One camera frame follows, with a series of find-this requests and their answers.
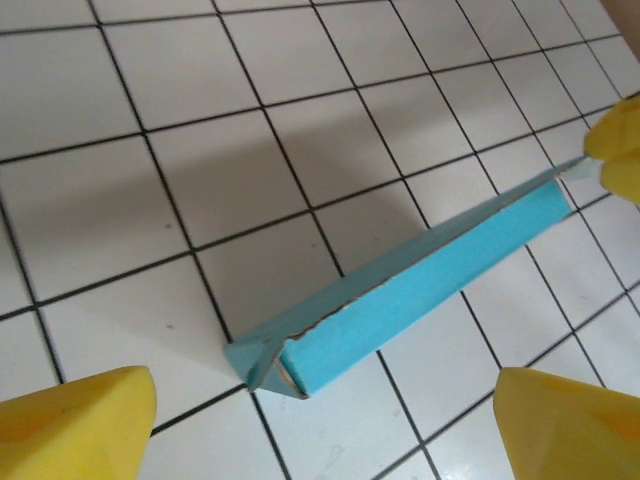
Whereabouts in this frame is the teal paper box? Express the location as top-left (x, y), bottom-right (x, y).
top-left (223, 158), bottom-right (597, 402)

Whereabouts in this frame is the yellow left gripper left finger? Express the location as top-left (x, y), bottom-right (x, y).
top-left (0, 366), bottom-right (159, 480)

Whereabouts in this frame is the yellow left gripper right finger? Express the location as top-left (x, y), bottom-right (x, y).
top-left (492, 367), bottom-right (640, 480)

